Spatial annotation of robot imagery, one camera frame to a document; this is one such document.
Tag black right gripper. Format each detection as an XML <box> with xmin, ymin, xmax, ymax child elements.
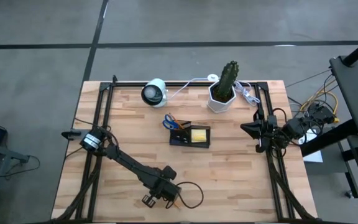
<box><xmin>240</xmin><ymin>108</ymin><xmax>281</xmax><ymax>153</ymax></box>

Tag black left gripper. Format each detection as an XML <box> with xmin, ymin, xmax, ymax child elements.
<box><xmin>141</xmin><ymin>166</ymin><xmax>182</xmax><ymax>208</ymax></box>

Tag yellow sticky note pad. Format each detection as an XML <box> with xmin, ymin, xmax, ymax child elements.
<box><xmin>191</xmin><ymin>129</ymin><xmax>208</xmax><ymax>144</ymax></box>

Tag blue-handled scissors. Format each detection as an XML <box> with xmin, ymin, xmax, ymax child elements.
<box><xmin>162</xmin><ymin>113</ymin><xmax>183</xmax><ymax>131</ymax></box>

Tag black mesh desk organizer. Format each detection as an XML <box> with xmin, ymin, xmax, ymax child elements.
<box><xmin>168</xmin><ymin>119</ymin><xmax>212</xmax><ymax>149</ymax></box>

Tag white hexagonal plant pot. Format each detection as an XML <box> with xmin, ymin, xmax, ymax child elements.
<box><xmin>206</xmin><ymin>80</ymin><xmax>237</xmax><ymax>114</ymax></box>

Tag green cactus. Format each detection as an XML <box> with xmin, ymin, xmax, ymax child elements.
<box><xmin>216</xmin><ymin>60</ymin><xmax>240</xmax><ymax>100</ymax></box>

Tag white paper sheet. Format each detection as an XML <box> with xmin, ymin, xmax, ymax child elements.
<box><xmin>297</xmin><ymin>129</ymin><xmax>324</xmax><ymax>164</ymax></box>

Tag black desk beam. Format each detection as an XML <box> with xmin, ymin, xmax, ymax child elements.
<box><xmin>300</xmin><ymin>119</ymin><xmax>358</xmax><ymax>157</ymax></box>

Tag white spot lamp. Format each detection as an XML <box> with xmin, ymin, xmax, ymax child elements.
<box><xmin>140</xmin><ymin>78</ymin><xmax>168</xmax><ymax>108</ymax></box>

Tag grey desk top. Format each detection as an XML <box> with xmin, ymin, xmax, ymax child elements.
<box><xmin>328</xmin><ymin>55</ymin><xmax>358</xmax><ymax>138</ymax></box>

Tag grey equipment stand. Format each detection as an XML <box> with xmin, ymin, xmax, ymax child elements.
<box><xmin>0</xmin><ymin>139</ymin><xmax>30</xmax><ymax>224</ymax></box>

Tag white lamp cable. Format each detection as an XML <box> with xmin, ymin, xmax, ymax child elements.
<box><xmin>165</xmin><ymin>73</ymin><xmax>261</xmax><ymax>107</ymax></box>

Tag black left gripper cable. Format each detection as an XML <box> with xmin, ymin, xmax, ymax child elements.
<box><xmin>166</xmin><ymin>181</ymin><xmax>205</xmax><ymax>210</ymax></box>

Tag yellow floor cable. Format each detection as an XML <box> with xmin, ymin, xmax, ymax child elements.
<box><xmin>300</xmin><ymin>90</ymin><xmax>341</xmax><ymax>124</ymax></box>

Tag black clamp bracket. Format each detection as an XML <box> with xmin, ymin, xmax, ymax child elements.
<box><xmin>61</xmin><ymin>130</ymin><xmax>82</xmax><ymax>140</ymax></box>

